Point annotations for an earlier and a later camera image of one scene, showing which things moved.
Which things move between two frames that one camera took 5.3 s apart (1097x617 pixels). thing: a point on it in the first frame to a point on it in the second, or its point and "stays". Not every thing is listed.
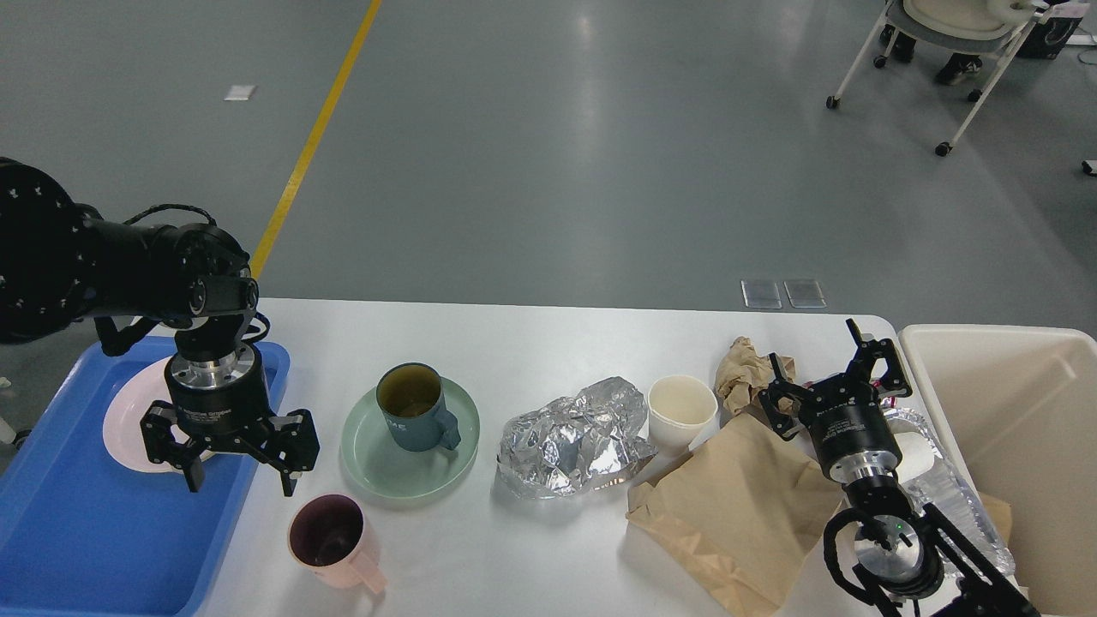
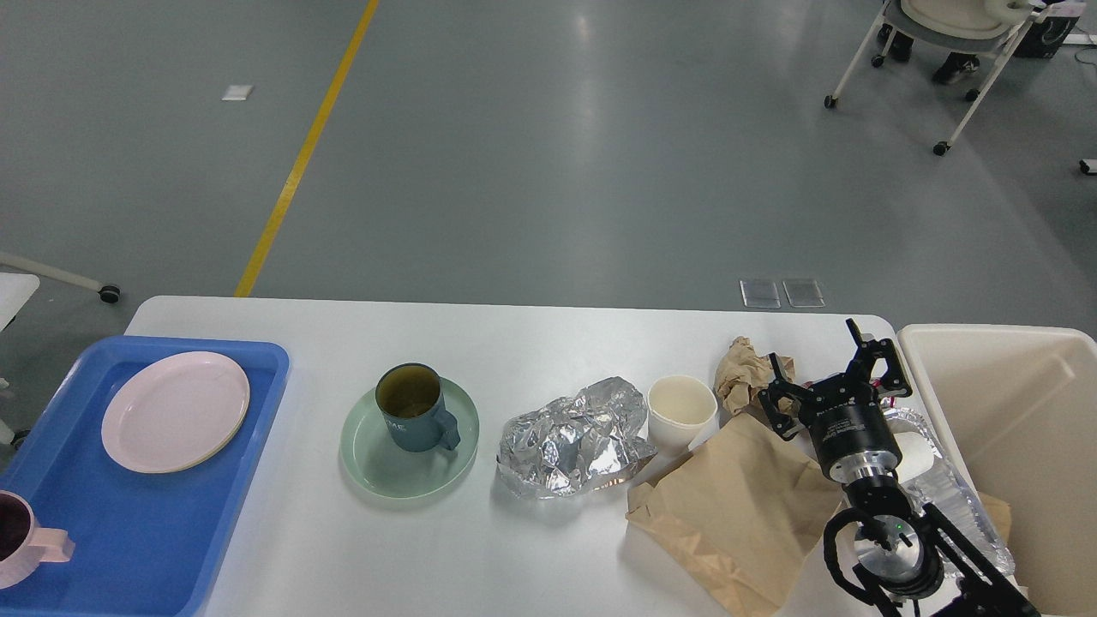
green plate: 388,471 stays
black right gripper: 854,440 stays
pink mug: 330,537 to 23,543
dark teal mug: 411,400 stays
